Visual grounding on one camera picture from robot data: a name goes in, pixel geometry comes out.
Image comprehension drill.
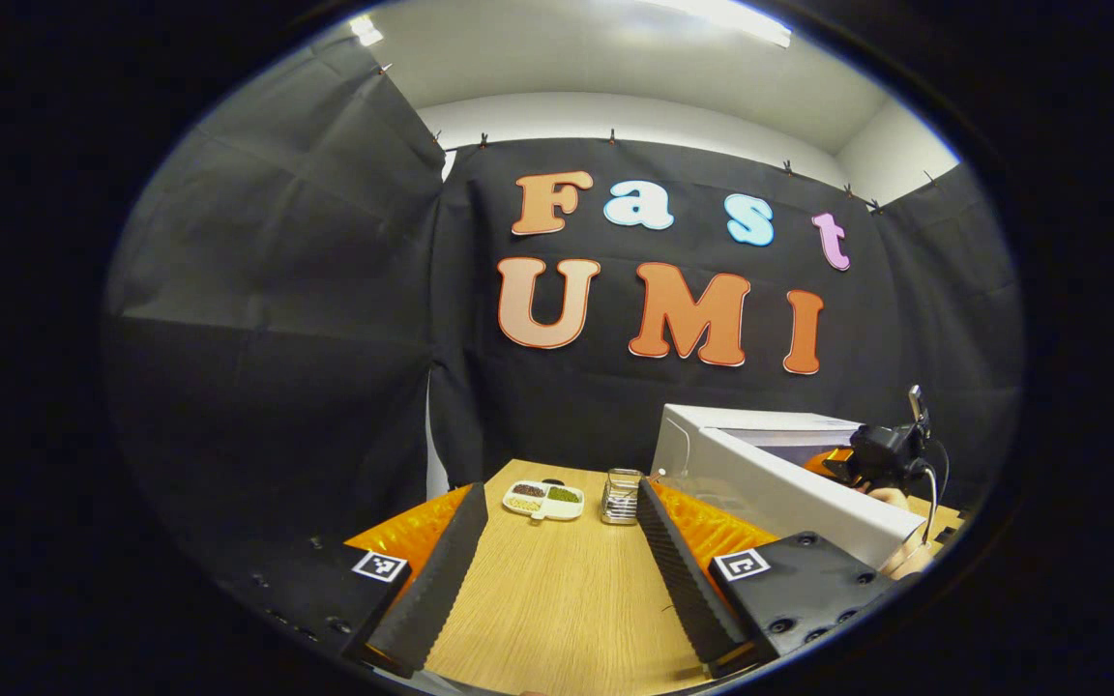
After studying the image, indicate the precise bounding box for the white microwave oven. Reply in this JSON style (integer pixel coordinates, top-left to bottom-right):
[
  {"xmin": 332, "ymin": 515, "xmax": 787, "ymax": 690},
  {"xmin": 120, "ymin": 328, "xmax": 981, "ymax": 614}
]
[{"xmin": 651, "ymin": 403, "xmax": 927, "ymax": 571}]

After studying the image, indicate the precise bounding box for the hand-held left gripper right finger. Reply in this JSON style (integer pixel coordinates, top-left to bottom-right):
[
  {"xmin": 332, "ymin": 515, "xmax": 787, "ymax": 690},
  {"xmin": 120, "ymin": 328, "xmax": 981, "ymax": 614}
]
[{"xmin": 634, "ymin": 478, "xmax": 906, "ymax": 678}]

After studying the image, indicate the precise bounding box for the black backdrop cloth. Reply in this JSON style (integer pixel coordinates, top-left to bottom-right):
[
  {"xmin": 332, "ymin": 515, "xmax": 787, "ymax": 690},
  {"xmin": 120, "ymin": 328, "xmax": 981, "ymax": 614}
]
[{"xmin": 103, "ymin": 34, "xmax": 1027, "ymax": 581}]

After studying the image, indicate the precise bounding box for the grey cable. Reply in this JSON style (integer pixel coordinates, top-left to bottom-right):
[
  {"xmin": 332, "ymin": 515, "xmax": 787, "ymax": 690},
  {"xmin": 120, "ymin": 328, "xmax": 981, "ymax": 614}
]
[{"xmin": 910, "ymin": 459, "xmax": 950, "ymax": 547}]

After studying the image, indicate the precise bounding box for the white divided dish with grains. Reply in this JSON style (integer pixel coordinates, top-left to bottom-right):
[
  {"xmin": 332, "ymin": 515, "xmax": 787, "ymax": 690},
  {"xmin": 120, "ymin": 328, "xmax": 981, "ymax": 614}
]
[{"xmin": 502, "ymin": 479, "xmax": 585, "ymax": 523}]

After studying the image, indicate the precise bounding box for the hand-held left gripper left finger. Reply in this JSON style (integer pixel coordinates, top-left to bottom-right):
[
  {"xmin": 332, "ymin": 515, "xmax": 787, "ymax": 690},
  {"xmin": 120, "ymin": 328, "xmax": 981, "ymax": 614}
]
[{"xmin": 228, "ymin": 481, "xmax": 490, "ymax": 681}]

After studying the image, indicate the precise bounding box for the glass jar with metal rack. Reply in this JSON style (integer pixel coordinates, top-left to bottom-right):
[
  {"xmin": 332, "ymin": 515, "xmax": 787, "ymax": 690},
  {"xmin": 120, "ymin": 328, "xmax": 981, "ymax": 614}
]
[{"xmin": 601, "ymin": 468, "xmax": 645, "ymax": 526}]

